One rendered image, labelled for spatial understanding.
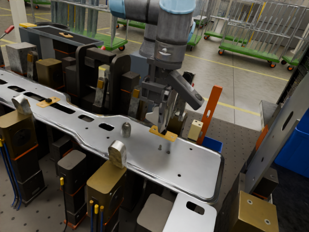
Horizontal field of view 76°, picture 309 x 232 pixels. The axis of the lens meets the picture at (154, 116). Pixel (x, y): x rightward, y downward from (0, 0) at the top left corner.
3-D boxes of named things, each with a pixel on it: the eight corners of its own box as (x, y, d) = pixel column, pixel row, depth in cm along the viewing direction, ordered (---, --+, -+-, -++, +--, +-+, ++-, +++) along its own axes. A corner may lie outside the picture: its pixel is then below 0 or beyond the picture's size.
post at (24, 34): (30, 99, 129) (16, 26, 106) (40, 95, 135) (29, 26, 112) (39, 103, 127) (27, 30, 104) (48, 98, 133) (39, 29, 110)
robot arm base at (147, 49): (144, 49, 126) (146, 33, 121) (166, 55, 123) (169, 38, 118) (134, 54, 114) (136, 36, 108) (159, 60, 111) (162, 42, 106)
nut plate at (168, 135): (148, 131, 59) (148, 128, 59) (153, 125, 63) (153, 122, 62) (174, 142, 57) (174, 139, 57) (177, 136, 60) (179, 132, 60)
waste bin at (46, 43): (33, 70, 331) (25, 22, 293) (55, 62, 373) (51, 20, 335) (58, 78, 321) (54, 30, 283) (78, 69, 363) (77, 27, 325)
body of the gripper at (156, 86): (150, 93, 60) (156, 52, 54) (177, 101, 58) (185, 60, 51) (139, 102, 54) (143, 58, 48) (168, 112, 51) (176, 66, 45)
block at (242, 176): (203, 256, 67) (237, 201, 51) (209, 225, 76) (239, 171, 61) (212, 261, 66) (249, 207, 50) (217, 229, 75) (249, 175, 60)
